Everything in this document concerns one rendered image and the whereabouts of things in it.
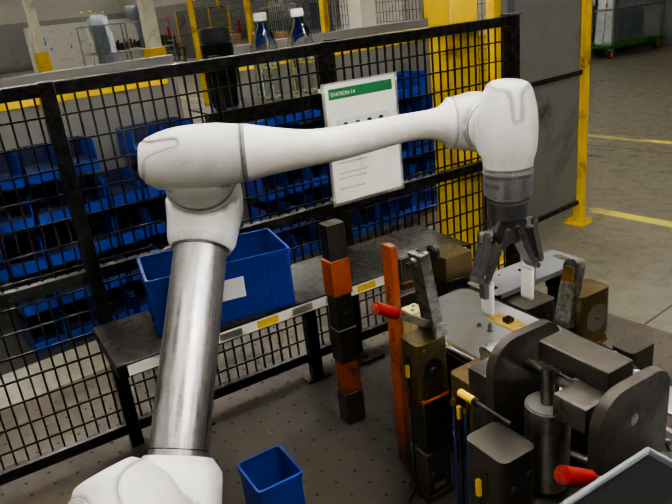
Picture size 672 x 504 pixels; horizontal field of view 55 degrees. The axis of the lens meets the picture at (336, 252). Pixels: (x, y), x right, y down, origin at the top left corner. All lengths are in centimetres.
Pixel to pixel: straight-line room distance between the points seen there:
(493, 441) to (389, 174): 100
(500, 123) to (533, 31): 307
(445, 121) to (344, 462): 75
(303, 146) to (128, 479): 58
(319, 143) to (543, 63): 328
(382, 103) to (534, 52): 260
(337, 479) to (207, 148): 75
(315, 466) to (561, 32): 348
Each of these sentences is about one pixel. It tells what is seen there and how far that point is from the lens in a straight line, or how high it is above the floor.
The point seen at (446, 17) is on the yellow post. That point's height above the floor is 156.
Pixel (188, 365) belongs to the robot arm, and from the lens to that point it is 115.
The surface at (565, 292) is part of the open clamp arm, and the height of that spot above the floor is 105.
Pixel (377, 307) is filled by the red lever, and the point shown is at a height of 114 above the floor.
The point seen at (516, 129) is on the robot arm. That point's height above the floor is 140.
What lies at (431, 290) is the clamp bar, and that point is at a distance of 116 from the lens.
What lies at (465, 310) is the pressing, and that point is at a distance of 140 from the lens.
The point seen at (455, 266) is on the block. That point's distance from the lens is 154.
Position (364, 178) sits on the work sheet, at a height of 120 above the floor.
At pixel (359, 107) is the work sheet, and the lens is 167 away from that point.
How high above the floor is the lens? 163
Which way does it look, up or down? 21 degrees down
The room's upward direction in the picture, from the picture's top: 6 degrees counter-clockwise
